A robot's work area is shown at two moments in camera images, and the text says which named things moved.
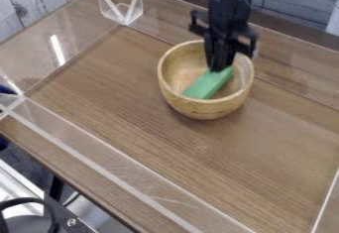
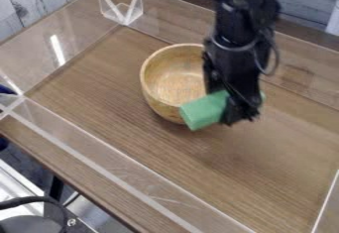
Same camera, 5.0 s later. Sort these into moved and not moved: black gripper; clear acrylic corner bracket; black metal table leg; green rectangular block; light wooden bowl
Moved: green rectangular block; black gripper; light wooden bowl
Not moved: clear acrylic corner bracket; black metal table leg
